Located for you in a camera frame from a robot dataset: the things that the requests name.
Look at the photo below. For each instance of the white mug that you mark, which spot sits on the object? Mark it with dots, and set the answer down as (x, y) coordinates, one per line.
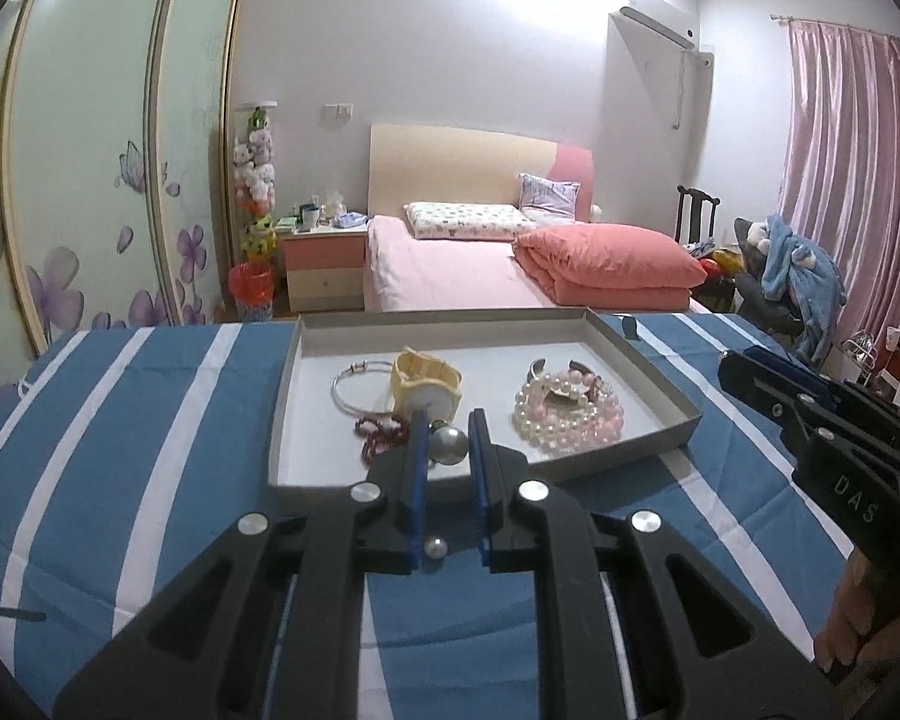
(309, 217)

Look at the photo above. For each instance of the thin silver bangle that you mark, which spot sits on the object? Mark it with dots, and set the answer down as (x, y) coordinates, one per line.
(335, 388)

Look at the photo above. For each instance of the white air conditioner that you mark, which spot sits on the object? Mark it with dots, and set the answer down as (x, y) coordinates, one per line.
(656, 26)

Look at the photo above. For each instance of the sliding wardrobe with flower print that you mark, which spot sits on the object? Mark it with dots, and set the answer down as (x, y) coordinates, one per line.
(82, 165)

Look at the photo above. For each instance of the light blue folded cloth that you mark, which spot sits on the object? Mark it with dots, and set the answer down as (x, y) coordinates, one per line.
(350, 220)

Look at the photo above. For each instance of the white wall switch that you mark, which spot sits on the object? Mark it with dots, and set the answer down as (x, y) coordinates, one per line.
(337, 111)

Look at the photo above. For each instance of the red and yellow toy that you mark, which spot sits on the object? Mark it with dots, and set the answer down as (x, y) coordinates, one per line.
(720, 262)

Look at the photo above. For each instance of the grey shallow cardboard box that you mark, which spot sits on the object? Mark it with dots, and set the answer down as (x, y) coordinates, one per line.
(480, 345)

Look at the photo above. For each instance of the white patterned pillow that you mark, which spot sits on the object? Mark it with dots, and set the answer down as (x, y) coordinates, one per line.
(465, 221)

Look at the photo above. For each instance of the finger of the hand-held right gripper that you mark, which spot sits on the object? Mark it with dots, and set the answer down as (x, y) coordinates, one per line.
(765, 390)
(791, 367)

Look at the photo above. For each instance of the dark metal cuff bangle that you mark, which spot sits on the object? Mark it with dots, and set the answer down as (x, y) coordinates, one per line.
(534, 369)

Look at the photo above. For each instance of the grey chair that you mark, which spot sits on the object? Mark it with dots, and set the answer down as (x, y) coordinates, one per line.
(754, 292)

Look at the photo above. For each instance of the curtain rod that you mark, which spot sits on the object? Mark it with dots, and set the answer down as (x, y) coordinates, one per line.
(832, 24)

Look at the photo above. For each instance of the column of plush toys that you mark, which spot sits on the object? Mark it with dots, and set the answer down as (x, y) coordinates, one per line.
(255, 180)

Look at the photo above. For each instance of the blue white striped blanket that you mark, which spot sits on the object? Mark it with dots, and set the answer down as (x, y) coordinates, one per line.
(157, 427)

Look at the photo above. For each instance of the beige and pink headboard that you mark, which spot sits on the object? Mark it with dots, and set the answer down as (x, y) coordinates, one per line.
(457, 165)

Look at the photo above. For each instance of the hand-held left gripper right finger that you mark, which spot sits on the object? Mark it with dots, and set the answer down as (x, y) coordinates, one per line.
(480, 465)

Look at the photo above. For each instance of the yellow wrist watch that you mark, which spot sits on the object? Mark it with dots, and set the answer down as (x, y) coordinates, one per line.
(420, 376)

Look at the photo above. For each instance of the pink bed mattress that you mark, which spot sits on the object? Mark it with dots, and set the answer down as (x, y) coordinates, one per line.
(435, 270)

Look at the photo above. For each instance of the red waste bin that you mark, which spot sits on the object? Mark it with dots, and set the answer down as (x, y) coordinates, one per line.
(251, 289)

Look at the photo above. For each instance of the silver metal ball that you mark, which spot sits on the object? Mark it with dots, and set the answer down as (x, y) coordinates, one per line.
(448, 444)

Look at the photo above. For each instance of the lilac pillow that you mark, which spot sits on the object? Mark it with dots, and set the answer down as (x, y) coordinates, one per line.
(549, 195)

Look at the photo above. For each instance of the white air conditioner pipe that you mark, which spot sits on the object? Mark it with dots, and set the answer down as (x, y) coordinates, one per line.
(679, 90)

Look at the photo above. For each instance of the dark wooden chair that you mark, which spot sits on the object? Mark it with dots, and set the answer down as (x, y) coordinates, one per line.
(697, 210)

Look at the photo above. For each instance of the folded pink quilt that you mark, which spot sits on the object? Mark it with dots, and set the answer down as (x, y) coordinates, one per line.
(607, 262)

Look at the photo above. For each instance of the person's right hand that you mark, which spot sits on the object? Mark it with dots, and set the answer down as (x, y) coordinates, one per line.
(851, 615)

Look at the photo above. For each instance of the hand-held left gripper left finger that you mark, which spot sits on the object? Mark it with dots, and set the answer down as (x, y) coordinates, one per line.
(420, 465)

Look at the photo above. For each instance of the pink and beige nightstand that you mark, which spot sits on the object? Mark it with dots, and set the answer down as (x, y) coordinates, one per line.
(326, 270)

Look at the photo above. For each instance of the pink curtain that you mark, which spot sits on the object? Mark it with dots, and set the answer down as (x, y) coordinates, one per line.
(855, 165)

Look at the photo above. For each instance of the light blue plush garment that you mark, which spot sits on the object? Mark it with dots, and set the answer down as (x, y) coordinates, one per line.
(802, 277)

